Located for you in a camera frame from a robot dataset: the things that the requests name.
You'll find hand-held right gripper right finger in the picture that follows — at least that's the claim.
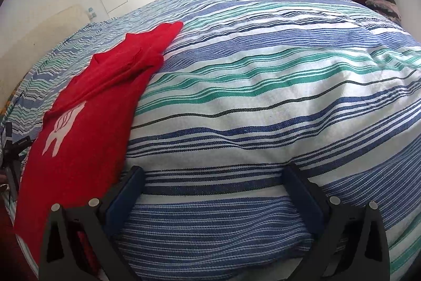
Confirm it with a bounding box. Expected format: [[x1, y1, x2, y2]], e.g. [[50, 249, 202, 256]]
[[283, 164, 390, 281]]

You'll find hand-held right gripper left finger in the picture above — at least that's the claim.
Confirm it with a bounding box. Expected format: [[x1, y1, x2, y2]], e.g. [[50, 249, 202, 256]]
[[39, 165, 145, 281]]

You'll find red shirt with white print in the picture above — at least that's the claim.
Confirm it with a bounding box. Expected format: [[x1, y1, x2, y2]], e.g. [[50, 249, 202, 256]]
[[13, 21, 184, 272]]

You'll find cream padded headboard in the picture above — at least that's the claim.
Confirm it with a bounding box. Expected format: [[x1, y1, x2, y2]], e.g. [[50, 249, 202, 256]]
[[0, 4, 91, 104]]

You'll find blue green striped blanket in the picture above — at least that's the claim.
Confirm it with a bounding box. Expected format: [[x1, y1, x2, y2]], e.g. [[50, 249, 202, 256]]
[[5, 0, 421, 281]]

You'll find pink folded clothing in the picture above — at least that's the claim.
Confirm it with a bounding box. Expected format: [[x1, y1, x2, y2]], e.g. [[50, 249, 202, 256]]
[[365, 0, 402, 22]]

